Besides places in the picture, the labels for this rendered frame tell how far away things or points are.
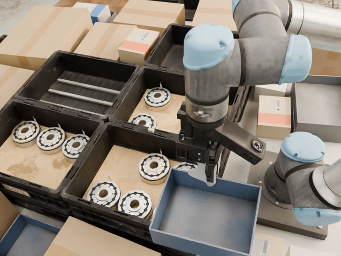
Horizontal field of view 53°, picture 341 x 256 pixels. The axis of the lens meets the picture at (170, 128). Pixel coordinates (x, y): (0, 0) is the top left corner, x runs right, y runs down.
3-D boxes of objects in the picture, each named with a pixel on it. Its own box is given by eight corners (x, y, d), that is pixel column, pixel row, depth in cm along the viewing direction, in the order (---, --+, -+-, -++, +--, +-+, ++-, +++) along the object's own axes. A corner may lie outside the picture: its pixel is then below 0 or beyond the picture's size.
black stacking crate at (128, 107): (241, 107, 130) (243, 85, 122) (220, 169, 113) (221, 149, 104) (146, 88, 142) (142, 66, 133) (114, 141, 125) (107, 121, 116)
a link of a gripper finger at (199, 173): (190, 179, 77) (190, 151, 71) (215, 185, 75) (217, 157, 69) (185, 190, 75) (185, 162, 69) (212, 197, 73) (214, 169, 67)
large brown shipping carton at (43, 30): (48, 37, 192) (35, 5, 177) (98, 42, 185) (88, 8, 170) (10, 86, 167) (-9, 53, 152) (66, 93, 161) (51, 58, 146)
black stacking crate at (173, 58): (257, 59, 148) (260, 36, 139) (241, 106, 130) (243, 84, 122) (172, 45, 159) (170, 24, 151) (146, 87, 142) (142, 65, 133)
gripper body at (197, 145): (187, 136, 74) (185, 93, 65) (227, 145, 71) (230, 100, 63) (176, 163, 69) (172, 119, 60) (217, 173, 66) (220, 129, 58)
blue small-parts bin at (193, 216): (258, 201, 77) (262, 186, 71) (247, 268, 68) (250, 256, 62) (173, 183, 82) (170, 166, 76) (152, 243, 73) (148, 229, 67)
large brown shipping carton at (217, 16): (279, 33, 177) (285, -4, 162) (276, 70, 158) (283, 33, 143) (202, 28, 185) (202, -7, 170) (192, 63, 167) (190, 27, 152)
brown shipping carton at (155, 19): (185, 31, 185) (184, 4, 173) (172, 56, 172) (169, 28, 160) (135, 24, 193) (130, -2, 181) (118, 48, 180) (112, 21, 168)
